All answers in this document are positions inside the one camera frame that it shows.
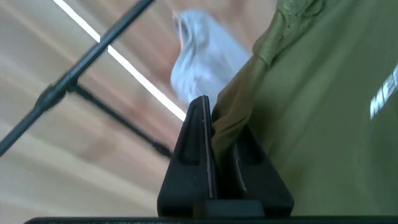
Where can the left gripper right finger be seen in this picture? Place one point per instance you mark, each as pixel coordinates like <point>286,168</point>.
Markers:
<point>264,186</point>

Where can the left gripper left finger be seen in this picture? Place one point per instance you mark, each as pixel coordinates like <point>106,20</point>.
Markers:
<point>186,186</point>

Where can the green garment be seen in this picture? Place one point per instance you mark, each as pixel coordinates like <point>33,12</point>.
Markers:
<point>311,109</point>

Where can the pale grey shorts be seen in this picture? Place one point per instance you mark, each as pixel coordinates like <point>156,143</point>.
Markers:
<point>208,62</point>

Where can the pink clothes hanger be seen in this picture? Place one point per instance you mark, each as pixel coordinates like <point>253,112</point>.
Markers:
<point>179,31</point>

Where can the black clothes rack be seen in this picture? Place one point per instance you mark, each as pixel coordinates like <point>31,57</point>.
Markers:
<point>77,67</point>

